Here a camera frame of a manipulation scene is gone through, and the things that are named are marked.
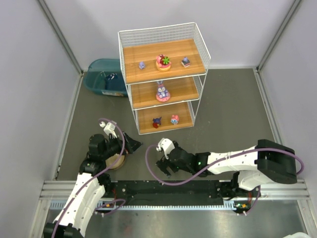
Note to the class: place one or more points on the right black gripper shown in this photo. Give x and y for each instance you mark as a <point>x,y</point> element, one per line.
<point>167,162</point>

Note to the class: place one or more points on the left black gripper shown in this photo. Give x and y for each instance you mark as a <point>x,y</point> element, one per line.
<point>125,143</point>

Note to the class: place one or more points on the purple bunny pink donut toy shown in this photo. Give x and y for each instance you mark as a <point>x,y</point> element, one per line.
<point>162,95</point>

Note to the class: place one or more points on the small purple blob toy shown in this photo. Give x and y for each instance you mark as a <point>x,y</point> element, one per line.
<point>142,65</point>

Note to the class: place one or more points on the small purple cake toy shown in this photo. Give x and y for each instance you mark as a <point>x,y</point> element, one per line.
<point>186,62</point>

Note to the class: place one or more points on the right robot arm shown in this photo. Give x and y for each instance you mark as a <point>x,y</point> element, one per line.
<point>263,163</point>

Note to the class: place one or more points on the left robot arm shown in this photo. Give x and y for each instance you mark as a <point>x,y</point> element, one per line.
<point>91,185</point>

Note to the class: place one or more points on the pink melody toy on shelf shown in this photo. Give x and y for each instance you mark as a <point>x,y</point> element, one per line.
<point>174,119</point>

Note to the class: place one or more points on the tan overturned bowl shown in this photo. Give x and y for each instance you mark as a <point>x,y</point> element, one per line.
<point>115,162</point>

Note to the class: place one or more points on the blue stitch toy figure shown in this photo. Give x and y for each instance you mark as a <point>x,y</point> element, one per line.
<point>156,122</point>

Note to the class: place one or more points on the dark blue object in bin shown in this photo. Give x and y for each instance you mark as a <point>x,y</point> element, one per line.
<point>111,76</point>

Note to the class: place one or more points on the teal plastic bin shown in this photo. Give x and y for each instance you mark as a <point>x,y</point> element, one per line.
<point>95,78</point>

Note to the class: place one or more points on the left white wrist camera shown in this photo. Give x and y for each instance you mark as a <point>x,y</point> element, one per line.
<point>108,128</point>

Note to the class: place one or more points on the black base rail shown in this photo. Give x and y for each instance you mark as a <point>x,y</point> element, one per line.
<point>154,193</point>

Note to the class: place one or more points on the white wire wooden shelf rack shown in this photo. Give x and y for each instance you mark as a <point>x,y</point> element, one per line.
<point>185,84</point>

